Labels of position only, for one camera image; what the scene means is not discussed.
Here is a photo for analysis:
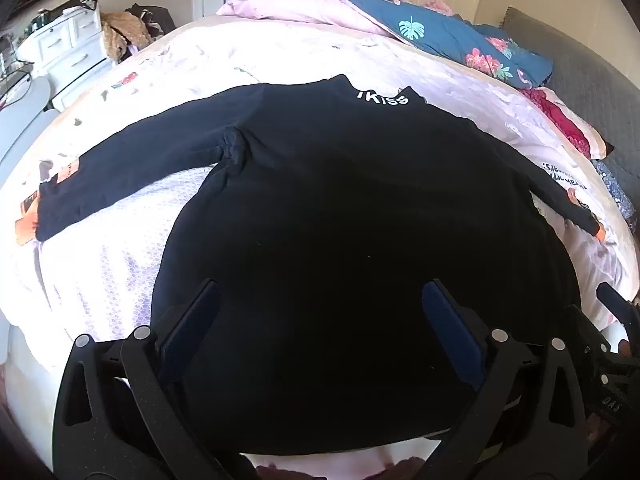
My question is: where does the blue patterned pillow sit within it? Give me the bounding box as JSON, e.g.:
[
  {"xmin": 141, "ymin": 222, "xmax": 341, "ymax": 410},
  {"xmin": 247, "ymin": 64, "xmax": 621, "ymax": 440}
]
[{"xmin": 592, "ymin": 160, "xmax": 638, "ymax": 233}]

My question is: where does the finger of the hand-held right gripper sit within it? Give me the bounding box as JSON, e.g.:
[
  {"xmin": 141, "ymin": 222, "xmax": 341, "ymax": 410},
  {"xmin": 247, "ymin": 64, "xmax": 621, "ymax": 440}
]
[{"xmin": 596, "ymin": 282, "xmax": 637, "ymax": 323}]

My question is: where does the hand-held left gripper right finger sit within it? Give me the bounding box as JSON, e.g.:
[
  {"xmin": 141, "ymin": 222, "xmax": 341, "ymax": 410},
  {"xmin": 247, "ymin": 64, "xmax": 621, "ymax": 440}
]
[{"xmin": 421, "ymin": 278, "xmax": 593, "ymax": 480}]

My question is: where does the grey padded headboard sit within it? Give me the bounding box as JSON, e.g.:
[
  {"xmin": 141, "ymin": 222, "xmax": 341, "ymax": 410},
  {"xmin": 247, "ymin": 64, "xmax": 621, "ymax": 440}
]
[{"xmin": 500, "ymin": 7, "xmax": 640, "ymax": 241}]

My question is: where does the blue floral quilt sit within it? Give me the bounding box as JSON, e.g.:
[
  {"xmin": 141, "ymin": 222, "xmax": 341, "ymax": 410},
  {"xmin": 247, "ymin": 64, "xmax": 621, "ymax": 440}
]
[{"xmin": 330, "ymin": 0, "xmax": 553, "ymax": 86}]

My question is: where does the grey oval board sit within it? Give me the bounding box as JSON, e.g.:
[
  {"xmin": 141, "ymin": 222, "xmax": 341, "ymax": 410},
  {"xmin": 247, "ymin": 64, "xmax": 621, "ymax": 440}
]
[
  {"xmin": 0, "ymin": 110, "xmax": 61, "ymax": 176},
  {"xmin": 0, "ymin": 76, "xmax": 52, "ymax": 111}
]

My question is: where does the pink pillow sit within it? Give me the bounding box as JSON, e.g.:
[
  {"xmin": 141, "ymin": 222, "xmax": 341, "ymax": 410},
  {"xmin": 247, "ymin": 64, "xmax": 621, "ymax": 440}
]
[{"xmin": 216, "ymin": 0, "xmax": 401, "ymax": 36}]

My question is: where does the red floral pillow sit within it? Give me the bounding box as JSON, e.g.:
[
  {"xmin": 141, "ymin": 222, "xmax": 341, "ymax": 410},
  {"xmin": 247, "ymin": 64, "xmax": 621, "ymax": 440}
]
[{"xmin": 520, "ymin": 87, "xmax": 608, "ymax": 158}]

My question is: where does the brown clothes pile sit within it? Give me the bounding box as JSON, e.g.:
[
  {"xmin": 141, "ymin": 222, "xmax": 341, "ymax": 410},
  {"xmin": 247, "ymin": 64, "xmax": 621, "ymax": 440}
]
[{"xmin": 100, "ymin": 10, "xmax": 153, "ymax": 63}]

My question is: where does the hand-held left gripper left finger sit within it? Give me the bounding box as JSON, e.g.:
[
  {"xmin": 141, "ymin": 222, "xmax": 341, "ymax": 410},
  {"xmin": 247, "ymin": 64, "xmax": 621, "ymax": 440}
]
[{"xmin": 55, "ymin": 277, "xmax": 261, "ymax": 480}]

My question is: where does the white drawer chest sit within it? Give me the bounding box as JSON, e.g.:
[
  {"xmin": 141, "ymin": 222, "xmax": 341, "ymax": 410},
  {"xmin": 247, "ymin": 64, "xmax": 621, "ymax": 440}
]
[{"xmin": 17, "ymin": 5, "xmax": 118, "ymax": 111}]

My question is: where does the black long-sleeved shirt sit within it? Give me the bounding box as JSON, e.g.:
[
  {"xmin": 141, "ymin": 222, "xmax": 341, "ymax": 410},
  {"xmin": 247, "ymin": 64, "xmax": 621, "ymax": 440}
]
[{"xmin": 36, "ymin": 74, "xmax": 601, "ymax": 453}]

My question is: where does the lilac printed bed sheet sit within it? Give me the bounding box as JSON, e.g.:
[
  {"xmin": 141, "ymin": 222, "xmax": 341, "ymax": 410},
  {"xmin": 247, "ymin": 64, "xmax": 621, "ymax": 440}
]
[{"xmin": 0, "ymin": 20, "xmax": 640, "ymax": 480}]

